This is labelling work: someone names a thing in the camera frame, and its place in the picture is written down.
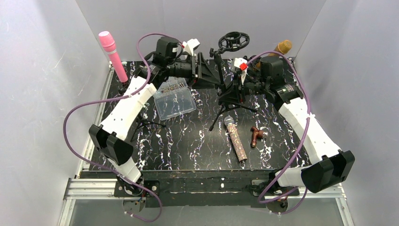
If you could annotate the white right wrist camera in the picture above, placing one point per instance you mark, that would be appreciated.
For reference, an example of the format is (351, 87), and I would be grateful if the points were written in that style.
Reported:
(240, 65)

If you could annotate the pink microphone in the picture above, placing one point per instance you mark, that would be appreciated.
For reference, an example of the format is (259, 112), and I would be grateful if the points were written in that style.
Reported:
(108, 43)

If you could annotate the glitter silver-head microphone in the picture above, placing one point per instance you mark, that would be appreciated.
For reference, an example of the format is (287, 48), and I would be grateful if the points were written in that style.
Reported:
(236, 141)

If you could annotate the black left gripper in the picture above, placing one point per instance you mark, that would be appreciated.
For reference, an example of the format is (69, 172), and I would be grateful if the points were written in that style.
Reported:
(198, 68)

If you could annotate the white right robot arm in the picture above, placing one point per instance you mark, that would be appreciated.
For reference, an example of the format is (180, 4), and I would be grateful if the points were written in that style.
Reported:
(318, 163)

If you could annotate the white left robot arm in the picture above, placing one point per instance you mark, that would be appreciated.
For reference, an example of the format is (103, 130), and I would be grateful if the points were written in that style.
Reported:
(171, 58)

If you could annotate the clear plastic screw box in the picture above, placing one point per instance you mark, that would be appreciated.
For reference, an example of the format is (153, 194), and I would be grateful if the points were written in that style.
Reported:
(173, 98)

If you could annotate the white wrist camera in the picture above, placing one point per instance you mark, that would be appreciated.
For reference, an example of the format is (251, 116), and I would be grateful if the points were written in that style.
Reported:
(240, 65)
(190, 46)

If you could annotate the gold microphone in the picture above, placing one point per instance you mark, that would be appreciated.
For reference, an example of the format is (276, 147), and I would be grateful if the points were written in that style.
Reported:
(283, 47)

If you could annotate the black tripod microphone stand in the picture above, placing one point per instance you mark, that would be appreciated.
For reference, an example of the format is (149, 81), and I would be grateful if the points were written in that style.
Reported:
(230, 42)

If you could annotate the small black tripod stand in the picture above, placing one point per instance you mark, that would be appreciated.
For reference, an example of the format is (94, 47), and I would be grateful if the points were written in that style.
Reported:
(139, 123)

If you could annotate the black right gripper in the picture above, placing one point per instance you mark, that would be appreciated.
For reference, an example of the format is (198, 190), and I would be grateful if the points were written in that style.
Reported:
(238, 86)

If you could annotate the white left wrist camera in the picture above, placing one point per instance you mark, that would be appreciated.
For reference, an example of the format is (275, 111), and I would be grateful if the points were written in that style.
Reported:
(190, 46)

